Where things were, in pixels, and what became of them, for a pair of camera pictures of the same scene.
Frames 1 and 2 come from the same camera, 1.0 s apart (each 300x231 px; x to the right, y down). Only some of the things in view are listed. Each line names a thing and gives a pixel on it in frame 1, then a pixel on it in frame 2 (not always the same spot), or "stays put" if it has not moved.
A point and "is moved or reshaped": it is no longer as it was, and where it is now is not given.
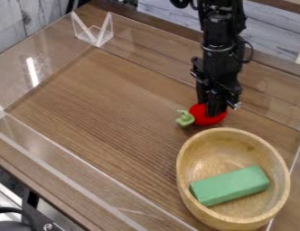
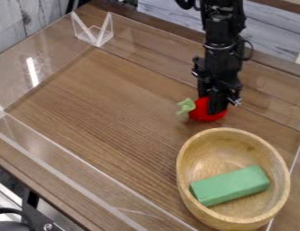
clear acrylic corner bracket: [94, 34] stays put
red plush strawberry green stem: [196, 115] is moved or reshaped
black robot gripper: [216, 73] stays put
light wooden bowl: [221, 151] stays put
